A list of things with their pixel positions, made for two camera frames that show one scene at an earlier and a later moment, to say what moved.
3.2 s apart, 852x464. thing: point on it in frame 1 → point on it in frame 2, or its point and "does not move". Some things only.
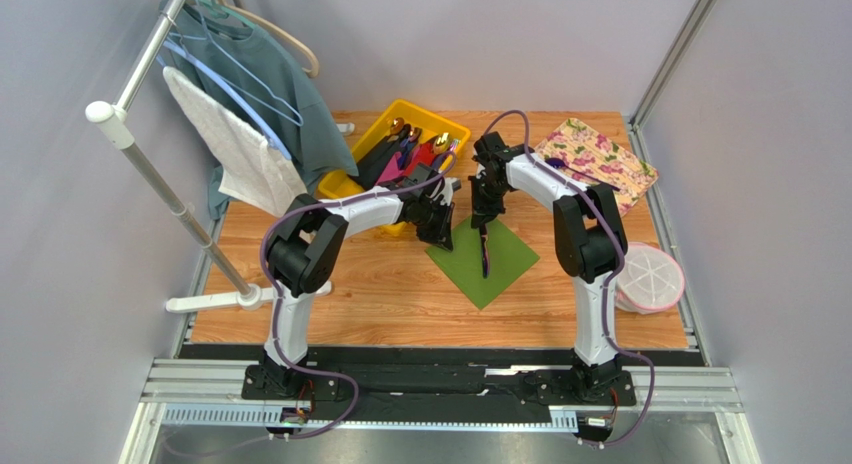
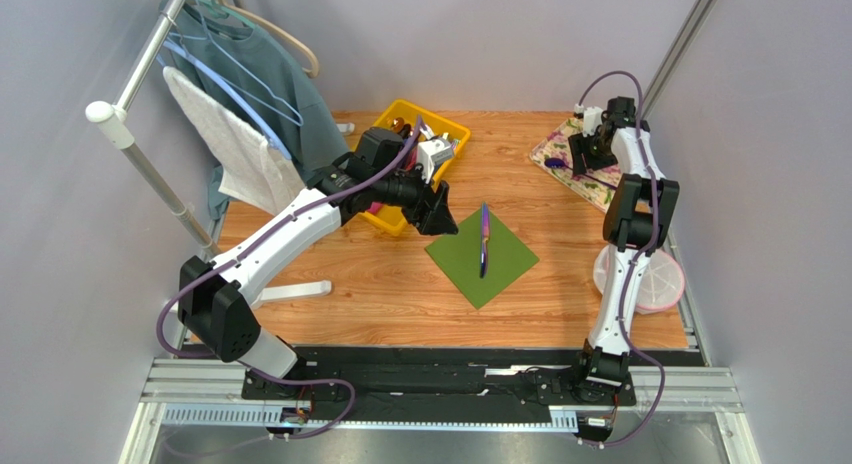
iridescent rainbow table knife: (484, 250) does not move
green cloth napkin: (509, 259) does not move
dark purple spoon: (558, 163) does not move
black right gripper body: (484, 201) → (589, 153)
